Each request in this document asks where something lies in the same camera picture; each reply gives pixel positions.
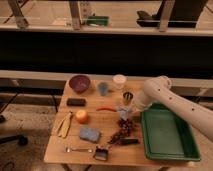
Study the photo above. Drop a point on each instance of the light blue towel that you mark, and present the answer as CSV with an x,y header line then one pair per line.
x,y
124,112

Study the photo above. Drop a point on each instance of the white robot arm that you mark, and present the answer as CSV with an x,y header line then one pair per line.
x,y
159,89

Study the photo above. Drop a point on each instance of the blue plastic cup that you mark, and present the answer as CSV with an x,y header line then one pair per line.
x,y
103,88

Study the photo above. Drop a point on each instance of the white cup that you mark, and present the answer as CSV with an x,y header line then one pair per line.
x,y
119,81

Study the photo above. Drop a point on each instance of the red chili pepper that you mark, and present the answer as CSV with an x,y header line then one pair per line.
x,y
107,108

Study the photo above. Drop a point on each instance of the purple bowl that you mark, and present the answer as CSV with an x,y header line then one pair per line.
x,y
79,83

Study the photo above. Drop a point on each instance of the wooden table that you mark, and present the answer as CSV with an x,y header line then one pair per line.
x,y
106,123

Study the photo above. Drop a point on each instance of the orange apple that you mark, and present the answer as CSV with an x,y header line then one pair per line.
x,y
82,116

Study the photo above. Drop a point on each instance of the bunch of dark grapes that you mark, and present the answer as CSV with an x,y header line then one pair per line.
x,y
125,129

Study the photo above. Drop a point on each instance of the blue sponge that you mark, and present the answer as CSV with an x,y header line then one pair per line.
x,y
90,134

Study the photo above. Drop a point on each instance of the yellow banana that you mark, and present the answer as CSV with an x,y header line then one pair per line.
x,y
64,125

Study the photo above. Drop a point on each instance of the green box on shelf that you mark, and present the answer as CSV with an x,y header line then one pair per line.
x,y
97,20

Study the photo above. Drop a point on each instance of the silver fork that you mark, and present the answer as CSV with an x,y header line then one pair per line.
x,y
69,149

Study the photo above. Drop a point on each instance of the green plastic tray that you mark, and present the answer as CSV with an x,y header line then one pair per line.
x,y
166,136

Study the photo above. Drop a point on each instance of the black handled tool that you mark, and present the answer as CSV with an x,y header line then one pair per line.
x,y
127,141

